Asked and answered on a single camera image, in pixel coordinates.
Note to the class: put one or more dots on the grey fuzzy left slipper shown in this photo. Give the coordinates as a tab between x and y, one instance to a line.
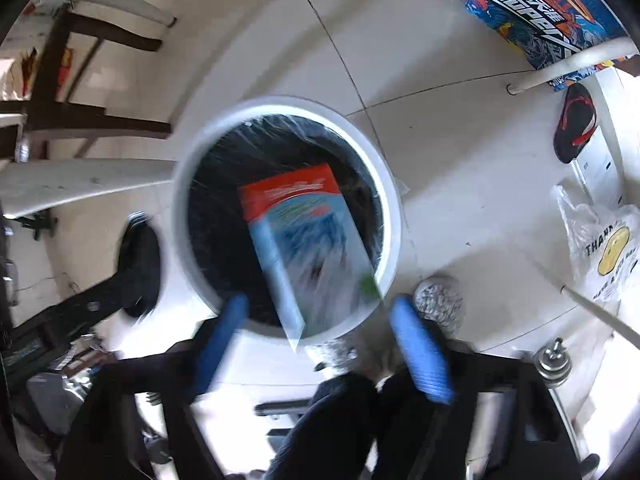
439	299

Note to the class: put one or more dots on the white table leg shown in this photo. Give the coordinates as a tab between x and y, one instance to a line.
623	47

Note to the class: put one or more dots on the dark fleece leg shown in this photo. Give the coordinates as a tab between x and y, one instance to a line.
334	437
405	417

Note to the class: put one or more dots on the white round trash bin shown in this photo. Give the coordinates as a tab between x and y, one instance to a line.
256	140

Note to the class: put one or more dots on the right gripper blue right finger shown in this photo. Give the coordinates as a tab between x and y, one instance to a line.
423	354

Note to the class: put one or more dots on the dark fleece right leg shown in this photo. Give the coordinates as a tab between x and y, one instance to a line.
334	437

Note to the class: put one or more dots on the blue comic print box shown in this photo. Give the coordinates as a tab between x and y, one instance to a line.
546	31

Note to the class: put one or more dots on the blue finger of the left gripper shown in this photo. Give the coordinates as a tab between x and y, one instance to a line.
139	257

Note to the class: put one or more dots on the dark fleece left leg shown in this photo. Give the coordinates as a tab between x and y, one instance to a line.
405	417

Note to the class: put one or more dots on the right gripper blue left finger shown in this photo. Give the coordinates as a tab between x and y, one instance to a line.
212	341

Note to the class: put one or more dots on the white yellow plastic bag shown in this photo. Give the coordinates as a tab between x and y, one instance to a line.
603	245

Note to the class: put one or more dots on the metal dumbbell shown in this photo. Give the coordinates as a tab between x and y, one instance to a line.
553	363

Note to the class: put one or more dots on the black red flip-flop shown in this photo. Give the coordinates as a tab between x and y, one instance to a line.
578	122

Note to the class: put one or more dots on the red blue box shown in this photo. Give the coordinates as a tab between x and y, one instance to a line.
319	275

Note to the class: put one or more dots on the dark wooden chair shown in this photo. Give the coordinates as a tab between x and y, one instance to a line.
51	114

